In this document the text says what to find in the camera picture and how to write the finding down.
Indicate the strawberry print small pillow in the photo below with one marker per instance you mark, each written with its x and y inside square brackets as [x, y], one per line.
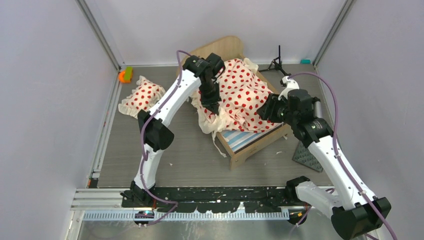
[143, 97]

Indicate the strawberry print ruffled blanket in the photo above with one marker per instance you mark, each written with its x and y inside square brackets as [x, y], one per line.
[242, 92]

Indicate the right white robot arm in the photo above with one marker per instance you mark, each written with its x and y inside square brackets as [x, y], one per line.
[354, 210]

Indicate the wooden pet bed frame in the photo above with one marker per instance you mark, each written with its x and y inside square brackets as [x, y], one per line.
[230, 47]

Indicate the teal small block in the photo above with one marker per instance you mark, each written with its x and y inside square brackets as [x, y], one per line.
[305, 61]

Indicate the black tripod stand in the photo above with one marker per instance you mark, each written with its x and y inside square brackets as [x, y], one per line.
[273, 69]

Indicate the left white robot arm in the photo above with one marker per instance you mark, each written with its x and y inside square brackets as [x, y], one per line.
[154, 129]

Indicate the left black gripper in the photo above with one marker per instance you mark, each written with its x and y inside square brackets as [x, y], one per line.
[213, 103]

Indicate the orange green toy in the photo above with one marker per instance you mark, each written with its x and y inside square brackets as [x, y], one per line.
[126, 75]

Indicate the black perforated pad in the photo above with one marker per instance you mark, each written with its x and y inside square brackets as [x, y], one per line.
[303, 156]

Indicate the blue striped mattress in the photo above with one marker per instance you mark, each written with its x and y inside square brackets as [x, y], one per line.
[238, 140]

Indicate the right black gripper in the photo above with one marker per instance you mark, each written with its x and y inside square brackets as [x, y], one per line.
[267, 111]

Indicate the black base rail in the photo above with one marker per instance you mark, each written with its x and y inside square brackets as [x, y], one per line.
[171, 204]

